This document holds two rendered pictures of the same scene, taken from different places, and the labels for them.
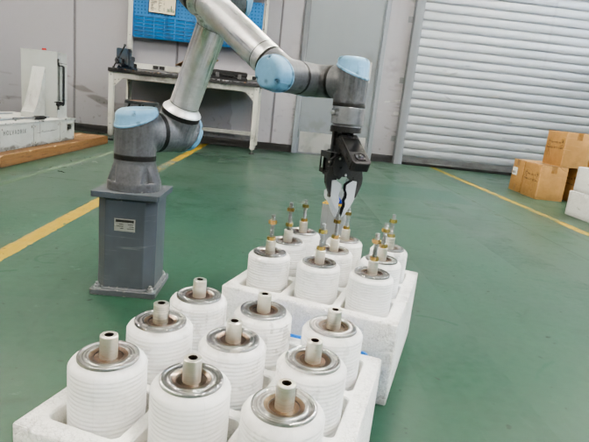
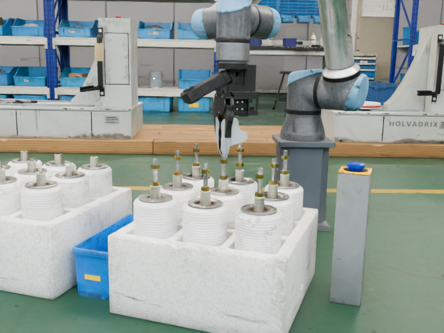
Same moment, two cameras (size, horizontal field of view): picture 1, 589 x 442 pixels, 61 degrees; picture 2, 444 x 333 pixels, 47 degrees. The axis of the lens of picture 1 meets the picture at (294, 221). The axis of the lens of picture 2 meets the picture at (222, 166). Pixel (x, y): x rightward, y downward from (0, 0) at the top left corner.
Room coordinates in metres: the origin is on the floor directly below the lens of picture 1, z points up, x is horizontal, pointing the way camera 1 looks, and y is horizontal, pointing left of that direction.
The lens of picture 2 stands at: (1.19, -1.27, 0.55)
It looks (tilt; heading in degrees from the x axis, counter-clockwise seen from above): 11 degrees down; 91
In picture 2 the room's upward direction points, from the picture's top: 1 degrees clockwise
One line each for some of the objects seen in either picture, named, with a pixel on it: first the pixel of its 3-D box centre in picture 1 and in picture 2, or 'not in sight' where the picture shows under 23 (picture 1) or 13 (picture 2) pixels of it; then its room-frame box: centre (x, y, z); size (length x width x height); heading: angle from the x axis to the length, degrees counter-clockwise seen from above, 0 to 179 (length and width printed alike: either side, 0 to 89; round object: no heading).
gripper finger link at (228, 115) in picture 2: (351, 179); (226, 117); (1.18, -0.12, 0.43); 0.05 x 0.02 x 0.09; 111
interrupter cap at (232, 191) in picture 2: (333, 250); (222, 191); (1.17, -0.10, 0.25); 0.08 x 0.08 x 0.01
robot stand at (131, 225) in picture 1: (132, 238); (300, 181); (1.43, 0.47, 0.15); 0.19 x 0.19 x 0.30; 3
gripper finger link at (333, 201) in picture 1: (329, 196); (228, 135); (1.18, -0.08, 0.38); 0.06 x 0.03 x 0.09; 21
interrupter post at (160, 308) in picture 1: (160, 313); (58, 159); (0.69, 0.18, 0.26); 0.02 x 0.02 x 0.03
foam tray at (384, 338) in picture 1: (325, 311); (222, 256); (1.17, -0.10, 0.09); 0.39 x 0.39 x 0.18; 72
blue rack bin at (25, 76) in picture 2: not in sight; (36, 76); (-1.08, 4.66, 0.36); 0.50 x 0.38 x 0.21; 92
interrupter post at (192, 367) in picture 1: (192, 369); not in sight; (0.54, 0.10, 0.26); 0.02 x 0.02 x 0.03
